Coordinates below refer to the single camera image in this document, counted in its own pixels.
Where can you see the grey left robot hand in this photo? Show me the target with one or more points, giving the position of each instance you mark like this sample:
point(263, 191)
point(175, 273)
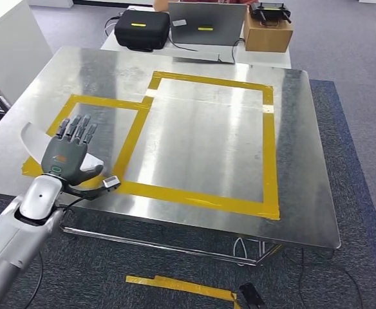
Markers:
point(64, 160)

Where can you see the white curved plastic part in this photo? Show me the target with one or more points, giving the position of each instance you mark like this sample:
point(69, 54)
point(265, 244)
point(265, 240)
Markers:
point(35, 138)

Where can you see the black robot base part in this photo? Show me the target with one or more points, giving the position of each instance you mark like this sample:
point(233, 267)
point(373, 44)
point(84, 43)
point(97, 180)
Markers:
point(251, 296)

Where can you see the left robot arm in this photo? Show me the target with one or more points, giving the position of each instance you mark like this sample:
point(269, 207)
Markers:
point(10, 243)

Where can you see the steel workbench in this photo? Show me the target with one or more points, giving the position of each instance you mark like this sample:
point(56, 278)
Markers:
point(207, 140)

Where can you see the small yellow bench tape square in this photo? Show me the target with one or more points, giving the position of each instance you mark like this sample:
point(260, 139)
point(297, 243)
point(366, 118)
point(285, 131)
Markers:
point(104, 102)

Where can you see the black zip case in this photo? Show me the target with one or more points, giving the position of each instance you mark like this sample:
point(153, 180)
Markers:
point(141, 32)

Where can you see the person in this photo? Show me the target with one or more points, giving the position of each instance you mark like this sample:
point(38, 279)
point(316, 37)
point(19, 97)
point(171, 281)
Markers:
point(160, 5)

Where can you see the grey laptop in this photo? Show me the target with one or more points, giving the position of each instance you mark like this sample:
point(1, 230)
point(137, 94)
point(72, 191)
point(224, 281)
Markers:
point(207, 21)

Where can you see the large yellow bench tape square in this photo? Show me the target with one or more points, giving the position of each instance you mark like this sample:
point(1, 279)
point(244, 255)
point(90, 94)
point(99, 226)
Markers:
point(269, 162)

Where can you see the white desk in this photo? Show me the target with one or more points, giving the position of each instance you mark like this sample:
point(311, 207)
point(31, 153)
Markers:
point(272, 60)

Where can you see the brown cardboard box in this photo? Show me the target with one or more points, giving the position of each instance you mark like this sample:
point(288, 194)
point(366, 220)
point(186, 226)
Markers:
point(266, 38)

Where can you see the black router with antennas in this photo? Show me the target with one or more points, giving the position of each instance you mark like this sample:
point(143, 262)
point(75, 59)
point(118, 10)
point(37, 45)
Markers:
point(269, 10)

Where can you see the black camera bracket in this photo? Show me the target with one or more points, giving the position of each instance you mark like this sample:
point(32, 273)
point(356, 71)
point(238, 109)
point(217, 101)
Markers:
point(84, 194)

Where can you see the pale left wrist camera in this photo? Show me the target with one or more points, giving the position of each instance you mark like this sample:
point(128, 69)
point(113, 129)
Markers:
point(111, 182)

